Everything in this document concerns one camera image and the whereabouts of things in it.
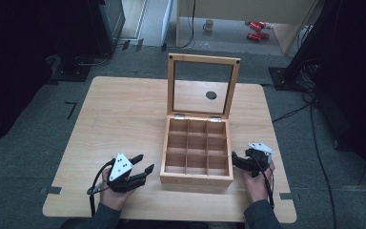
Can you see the red can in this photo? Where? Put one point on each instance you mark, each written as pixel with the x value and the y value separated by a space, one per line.
pixel 256 25

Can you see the person's right hand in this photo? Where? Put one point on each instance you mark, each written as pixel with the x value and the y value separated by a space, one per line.
pixel 259 187

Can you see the wooden compartment box with lid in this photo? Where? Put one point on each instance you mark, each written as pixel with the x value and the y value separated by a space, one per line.
pixel 197 149

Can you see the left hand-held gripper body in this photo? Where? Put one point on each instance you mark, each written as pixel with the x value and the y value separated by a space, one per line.
pixel 120 167

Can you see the black tape strip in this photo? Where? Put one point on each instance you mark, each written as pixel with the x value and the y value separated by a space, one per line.
pixel 126 45

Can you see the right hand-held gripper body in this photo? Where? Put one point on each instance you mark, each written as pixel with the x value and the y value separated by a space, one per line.
pixel 260 157

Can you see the black round table grommet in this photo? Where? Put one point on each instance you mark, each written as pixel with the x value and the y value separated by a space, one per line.
pixel 211 95

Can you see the grey mug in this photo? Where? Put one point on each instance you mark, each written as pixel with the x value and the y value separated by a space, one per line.
pixel 208 25

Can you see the black stand base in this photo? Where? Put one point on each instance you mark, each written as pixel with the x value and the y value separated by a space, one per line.
pixel 71 70

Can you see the person's left hand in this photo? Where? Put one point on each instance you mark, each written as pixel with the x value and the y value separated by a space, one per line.
pixel 114 198

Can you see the grey tape piece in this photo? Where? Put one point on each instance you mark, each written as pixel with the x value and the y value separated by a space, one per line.
pixel 50 190
pixel 287 196

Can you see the white board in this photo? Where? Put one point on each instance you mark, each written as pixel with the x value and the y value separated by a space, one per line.
pixel 167 19

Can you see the black slanted stand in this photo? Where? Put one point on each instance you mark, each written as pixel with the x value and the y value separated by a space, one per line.
pixel 301 47

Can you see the dark cabinet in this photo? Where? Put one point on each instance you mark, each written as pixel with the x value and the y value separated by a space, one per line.
pixel 108 22

